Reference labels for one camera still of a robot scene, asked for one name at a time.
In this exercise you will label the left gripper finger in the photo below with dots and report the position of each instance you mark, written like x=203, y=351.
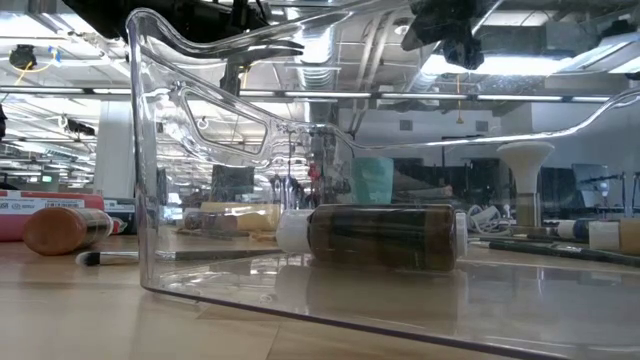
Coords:
x=265, y=51

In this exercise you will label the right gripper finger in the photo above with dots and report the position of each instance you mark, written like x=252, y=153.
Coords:
x=415, y=39
x=465, y=52

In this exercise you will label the clear plastic bin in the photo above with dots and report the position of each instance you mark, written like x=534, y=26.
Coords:
x=525, y=310

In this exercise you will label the orange paint bottle black label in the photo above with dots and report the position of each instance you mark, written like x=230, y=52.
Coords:
x=62, y=231

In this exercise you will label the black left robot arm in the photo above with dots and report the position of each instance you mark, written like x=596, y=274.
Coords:
x=150, y=15

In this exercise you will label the thin black paint brush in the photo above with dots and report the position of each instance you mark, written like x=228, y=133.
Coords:
x=565, y=252
x=480, y=243
x=125, y=257

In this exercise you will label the large red paint bottle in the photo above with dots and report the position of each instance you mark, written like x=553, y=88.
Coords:
x=40, y=225

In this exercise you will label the clear jar white lid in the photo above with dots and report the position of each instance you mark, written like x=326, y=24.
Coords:
x=525, y=160

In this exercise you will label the teal plastic cup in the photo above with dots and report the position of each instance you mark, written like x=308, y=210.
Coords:
x=372, y=180

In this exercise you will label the white pillar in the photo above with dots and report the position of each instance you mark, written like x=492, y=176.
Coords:
x=114, y=150

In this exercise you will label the silver ventilation duct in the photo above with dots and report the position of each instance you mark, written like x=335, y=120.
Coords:
x=317, y=50

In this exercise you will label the black wall panel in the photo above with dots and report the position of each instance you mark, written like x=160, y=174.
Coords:
x=232, y=182

